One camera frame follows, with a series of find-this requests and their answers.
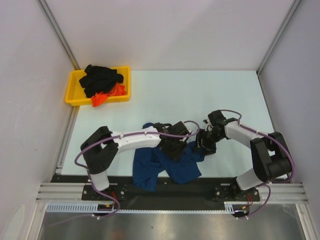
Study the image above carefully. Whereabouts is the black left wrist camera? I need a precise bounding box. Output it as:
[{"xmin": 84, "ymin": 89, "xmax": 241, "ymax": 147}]
[{"xmin": 166, "ymin": 121, "xmax": 191, "ymax": 136}]

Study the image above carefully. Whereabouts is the blue t shirt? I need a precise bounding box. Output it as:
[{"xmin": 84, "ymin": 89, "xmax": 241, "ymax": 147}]
[{"xmin": 132, "ymin": 121, "xmax": 206, "ymax": 193}]

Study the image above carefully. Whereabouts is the yellow plastic bin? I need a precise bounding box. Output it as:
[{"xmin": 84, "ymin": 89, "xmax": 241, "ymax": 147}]
[{"xmin": 65, "ymin": 66, "xmax": 131, "ymax": 106}]

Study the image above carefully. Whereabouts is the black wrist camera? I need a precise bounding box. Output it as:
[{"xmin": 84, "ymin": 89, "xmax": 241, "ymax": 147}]
[
  {"xmin": 208, "ymin": 110, "xmax": 226, "ymax": 127},
  {"xmin": 166, "ymin": 121, "xmax": 191, "ymax": 136}
]

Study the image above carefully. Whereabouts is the black t shirt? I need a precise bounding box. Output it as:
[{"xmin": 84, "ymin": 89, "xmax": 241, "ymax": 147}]
[{"xmin": 79, "ymin": 64, "xmax": 124, "ymax": 98}]

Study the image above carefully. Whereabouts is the aluminium frame rail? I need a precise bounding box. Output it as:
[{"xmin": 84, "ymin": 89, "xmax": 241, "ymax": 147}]
[{"xmin": 36, "ymin": 183, "xmax": 85, "ymax": 203}]

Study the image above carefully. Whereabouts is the orange t shirt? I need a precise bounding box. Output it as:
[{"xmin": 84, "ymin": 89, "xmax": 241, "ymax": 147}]
[{"xmin": 90, "ymin": 83, "xmax": 127, "ymax": 107}]

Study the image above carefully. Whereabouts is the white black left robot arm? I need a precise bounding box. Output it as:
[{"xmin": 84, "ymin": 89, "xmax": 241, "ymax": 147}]
[{"xmin": 80, "ymin": 121, "xmax": 192, "ymax": 200}]

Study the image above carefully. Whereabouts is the light blue cable duct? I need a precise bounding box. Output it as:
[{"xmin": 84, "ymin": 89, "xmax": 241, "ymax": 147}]
[{"xmin": 46, "ymin": 203, "xmax": 235, "ymax": 214}]

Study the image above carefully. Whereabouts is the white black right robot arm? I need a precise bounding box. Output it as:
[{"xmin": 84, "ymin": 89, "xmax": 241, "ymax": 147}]
[{"xmin": 194, "ymin": 118, "xmax": 294, "ymax": 201}]

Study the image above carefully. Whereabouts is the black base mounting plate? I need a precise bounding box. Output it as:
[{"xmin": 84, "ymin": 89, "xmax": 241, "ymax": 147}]
[{"xmin": 51, "ymin": 174, "xmax": 260, "ymax": 211}]

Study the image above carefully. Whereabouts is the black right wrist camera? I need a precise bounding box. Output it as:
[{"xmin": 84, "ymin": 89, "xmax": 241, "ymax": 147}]
[{"xmin": 208, "ymin": 110, "xmax": 226, "ymax": 127}]

